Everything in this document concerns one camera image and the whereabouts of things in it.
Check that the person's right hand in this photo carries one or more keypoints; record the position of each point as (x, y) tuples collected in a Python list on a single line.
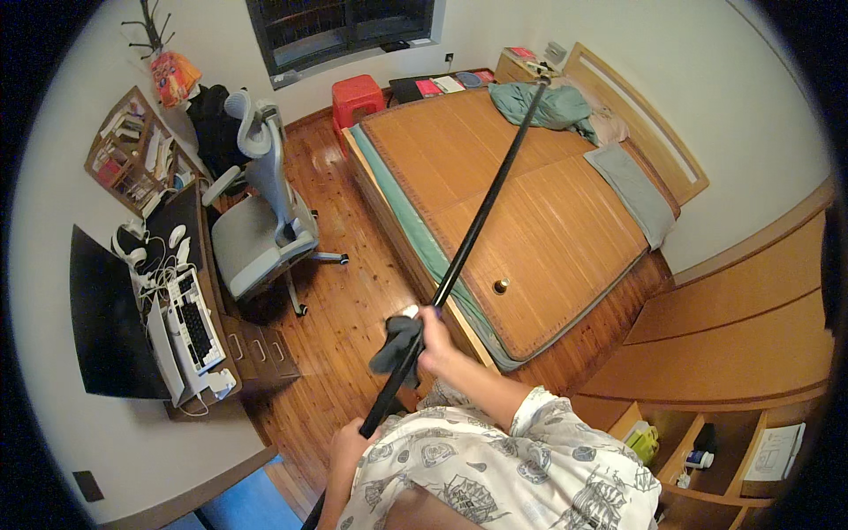
[(438, 341)]

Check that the person's left hand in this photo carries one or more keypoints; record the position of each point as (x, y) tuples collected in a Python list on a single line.
[(346, 450)]

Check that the person's right fingers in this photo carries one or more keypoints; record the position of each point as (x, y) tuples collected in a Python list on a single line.
[(424, 319)]

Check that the person's left fingers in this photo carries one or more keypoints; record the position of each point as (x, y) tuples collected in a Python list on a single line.
[(368, 434)]

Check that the long black pole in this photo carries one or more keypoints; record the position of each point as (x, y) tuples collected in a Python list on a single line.
[(478, 217)]

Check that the small brass knob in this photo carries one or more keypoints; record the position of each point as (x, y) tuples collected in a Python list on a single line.
[(501, 286)]

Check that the teal mattress pad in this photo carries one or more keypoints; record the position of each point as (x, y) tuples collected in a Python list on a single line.
[(414, 228)]

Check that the person's legs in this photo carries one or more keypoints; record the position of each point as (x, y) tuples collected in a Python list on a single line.
[(427, 513)]

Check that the dark wooden desk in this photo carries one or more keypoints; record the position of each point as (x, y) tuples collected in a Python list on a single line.
[(255, 348)]

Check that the bamboo bed mat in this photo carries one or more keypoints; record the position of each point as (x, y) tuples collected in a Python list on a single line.
[(550, 232)]

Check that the white power adapter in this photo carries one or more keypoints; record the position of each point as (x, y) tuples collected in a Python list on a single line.
[(222, 383)]

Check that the person's body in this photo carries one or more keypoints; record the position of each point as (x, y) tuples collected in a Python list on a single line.
[(530, 477)]

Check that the gray office chair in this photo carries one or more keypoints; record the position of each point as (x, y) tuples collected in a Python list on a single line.
[(255, 232)]

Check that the white and black keyboard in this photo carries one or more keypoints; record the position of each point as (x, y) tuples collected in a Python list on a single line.
[(195, 321)]

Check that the silver laptop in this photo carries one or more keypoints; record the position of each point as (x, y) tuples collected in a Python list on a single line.
[(165, 358)]

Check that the red plastic stool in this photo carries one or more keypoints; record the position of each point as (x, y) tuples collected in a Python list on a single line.
[(356, 96)]

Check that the black low table with books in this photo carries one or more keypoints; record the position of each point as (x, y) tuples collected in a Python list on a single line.
[(437, 86)]

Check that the gray pillow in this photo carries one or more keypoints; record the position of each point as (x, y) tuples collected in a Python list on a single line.
[(633, 192)]

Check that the white handheld device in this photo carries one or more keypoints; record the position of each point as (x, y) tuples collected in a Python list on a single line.
[(183, 252)]

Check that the green and yellow box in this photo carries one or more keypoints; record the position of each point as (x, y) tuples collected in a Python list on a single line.
[(641, 442)]

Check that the teal blanket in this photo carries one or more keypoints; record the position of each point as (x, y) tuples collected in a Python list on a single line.
[(560, 106)]

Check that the white computer mouse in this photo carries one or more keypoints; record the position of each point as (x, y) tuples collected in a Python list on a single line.
[(177, 236)]

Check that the beige pillow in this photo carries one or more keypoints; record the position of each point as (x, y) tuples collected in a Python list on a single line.
[(609, 126)]

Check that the wooden nightstand with items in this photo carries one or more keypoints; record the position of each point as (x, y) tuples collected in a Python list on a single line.
[(520, 65)]

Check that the black item on sill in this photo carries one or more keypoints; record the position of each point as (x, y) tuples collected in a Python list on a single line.
[(395, 46)]

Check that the black clothes heap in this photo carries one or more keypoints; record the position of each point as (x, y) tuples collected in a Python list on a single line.
[(215, 129)]

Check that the black monitor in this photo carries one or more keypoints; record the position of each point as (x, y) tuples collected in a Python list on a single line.
[(106, 318)]

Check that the dark framed window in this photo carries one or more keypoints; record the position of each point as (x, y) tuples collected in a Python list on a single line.
[(338, 33)]

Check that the white headphones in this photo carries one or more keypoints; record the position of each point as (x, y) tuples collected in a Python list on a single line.
[(129, 248)]

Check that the black box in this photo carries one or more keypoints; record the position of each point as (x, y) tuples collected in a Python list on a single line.
[(704, 437)]

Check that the wooden wardrobe shelf unit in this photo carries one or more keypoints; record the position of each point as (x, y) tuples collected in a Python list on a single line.
[(729, 331)]

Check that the wooden bookshelf with books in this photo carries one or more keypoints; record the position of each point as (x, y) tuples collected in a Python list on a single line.
[(129, 156)]

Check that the orange plastic bag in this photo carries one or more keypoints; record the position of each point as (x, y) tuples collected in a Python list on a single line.
[(173, 78)]

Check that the white carton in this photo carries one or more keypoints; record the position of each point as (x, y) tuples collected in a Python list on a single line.
[(774, 452)]

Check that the black coat rack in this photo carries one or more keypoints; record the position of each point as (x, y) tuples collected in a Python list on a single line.
[(151, 26)]

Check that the black wall plate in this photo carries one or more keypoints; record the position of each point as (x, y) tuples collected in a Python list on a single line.
[(87, 485)]

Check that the wooden bed frame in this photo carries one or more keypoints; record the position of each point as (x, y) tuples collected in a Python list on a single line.
[(639, 116)]

